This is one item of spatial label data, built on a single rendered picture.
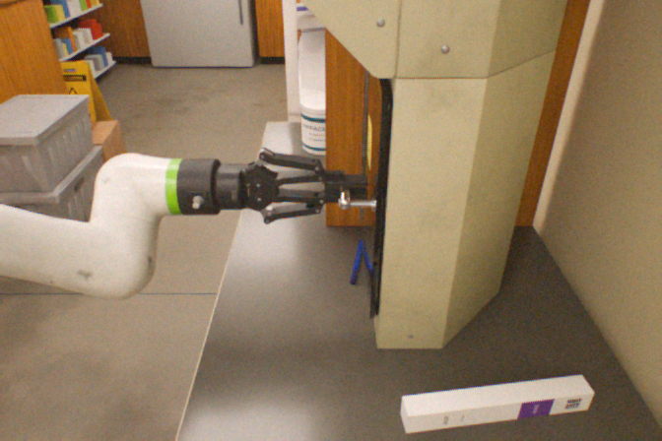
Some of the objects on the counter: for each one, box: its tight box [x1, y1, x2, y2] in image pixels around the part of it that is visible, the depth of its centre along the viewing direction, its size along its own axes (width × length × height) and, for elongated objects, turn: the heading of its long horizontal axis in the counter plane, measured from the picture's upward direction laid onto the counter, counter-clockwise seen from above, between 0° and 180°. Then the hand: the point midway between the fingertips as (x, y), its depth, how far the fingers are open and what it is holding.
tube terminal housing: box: [374, 0, 580, 348], centre depth 76 cm, size 25×32×77 cm
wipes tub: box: [300, 95, 326, 156], centre depth 148 cm, size 13×13×15 cm
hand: (346, 186), depth 78 cm, fingers closed, pressing on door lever
